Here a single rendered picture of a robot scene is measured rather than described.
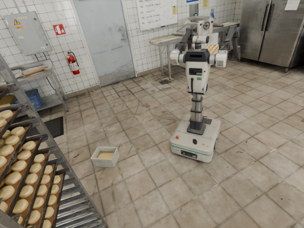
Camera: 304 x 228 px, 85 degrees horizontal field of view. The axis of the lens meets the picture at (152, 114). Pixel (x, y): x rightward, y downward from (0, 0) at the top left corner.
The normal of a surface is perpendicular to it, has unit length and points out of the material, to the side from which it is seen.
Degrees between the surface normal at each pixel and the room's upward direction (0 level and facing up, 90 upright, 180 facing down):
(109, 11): 90
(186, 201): 0
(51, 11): 90
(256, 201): 0
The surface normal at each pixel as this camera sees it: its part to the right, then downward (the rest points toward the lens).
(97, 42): 0.44, 0.46
